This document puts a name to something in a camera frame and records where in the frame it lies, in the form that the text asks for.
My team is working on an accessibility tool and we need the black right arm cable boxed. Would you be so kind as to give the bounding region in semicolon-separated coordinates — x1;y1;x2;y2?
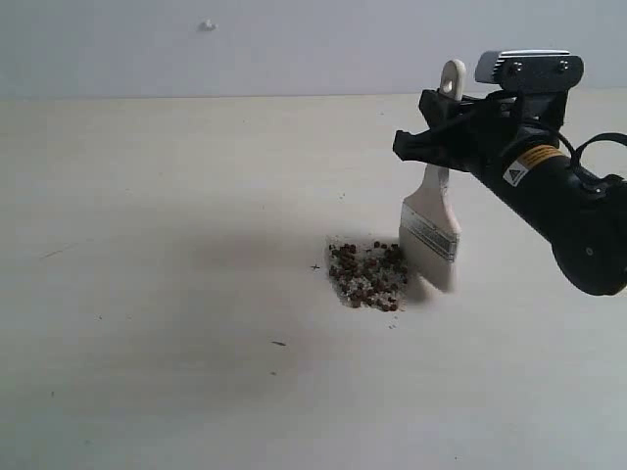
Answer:
553;126;627;187

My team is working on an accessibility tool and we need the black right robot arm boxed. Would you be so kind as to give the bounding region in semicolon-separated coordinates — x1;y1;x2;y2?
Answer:
393;89;626;296

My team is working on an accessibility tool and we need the white paint brush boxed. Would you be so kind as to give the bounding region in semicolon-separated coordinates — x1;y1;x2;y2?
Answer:
399;59;466;292

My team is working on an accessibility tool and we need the small white wall plug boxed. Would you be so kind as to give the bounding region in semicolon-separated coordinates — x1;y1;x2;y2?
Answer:
199;20;217;31

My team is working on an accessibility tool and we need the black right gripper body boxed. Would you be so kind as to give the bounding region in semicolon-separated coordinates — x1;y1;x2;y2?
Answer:
464;97;558;181

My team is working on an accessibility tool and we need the pile of rice and beans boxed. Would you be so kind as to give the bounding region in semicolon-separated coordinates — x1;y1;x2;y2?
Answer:
325;237;410;312

